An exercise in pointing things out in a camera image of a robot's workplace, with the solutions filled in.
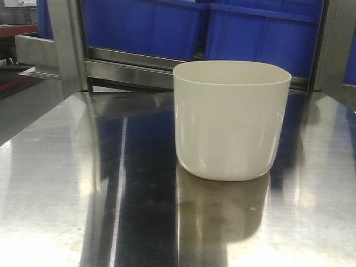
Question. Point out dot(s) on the blue crate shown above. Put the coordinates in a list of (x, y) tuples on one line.
[(281, 33), (44, 22), (168, 29)]

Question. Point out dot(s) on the blue crate far left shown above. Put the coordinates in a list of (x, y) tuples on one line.
[(44, 22)]

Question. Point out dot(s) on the steel shelf frame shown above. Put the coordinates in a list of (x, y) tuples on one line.
[(69, 59)]

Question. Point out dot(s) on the white plastic bin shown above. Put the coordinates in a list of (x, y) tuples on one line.
[(228, 117)]

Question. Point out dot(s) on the blue crate right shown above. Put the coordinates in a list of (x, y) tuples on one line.
[(281, 33)]

